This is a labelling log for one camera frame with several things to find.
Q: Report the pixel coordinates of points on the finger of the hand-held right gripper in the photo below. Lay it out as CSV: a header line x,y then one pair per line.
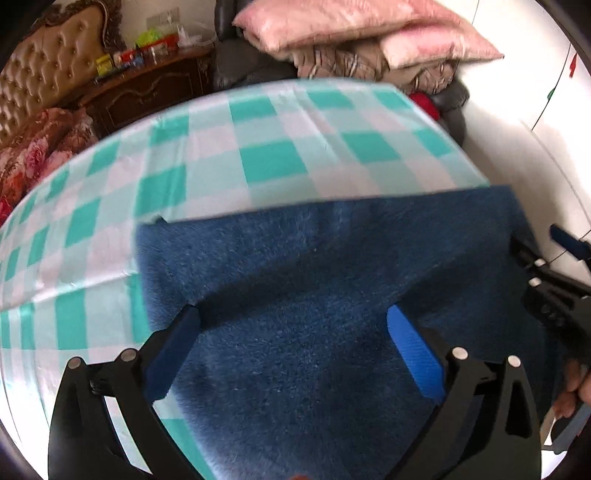
x,y
570,242
531,261

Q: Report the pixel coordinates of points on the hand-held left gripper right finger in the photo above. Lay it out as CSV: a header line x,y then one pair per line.
x,y
415,355

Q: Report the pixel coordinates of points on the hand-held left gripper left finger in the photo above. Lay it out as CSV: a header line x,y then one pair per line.
x,y
171,350

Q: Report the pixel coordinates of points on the blue denim pants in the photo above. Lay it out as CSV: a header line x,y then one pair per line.
x,y
300,286

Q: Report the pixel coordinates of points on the person's right hand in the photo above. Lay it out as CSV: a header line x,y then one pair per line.
x,y
575,385

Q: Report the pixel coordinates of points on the red cloth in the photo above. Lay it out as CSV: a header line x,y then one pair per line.
x,y
422,104

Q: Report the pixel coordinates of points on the pale pink pillow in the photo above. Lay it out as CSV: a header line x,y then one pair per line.
x,y
438,46

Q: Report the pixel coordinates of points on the red floral quilt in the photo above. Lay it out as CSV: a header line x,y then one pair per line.
x,y
37,152

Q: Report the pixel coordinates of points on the teal white checked tablecloth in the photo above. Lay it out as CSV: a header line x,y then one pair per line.
x,y
258,120

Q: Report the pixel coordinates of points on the dark wooden nightstand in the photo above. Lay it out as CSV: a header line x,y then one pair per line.
x,y
147,90

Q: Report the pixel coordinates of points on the beige patterned blanket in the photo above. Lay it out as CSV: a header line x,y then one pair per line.
x,y
341,62

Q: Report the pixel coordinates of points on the yellow box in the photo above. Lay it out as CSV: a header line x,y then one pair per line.
x,y
104,64

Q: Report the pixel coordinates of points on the tufted tan headboard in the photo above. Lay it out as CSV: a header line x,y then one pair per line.
x,y
51,69

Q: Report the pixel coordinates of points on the red packet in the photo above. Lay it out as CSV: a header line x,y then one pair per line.
x,y
164,45

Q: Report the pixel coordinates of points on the pink satin pillow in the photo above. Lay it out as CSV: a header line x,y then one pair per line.
x,y
332,18

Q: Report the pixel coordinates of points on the bright green packet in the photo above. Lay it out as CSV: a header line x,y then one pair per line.
x,y
147,37

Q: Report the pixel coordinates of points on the red wall sticker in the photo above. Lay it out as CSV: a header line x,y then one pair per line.
x,y
572,62

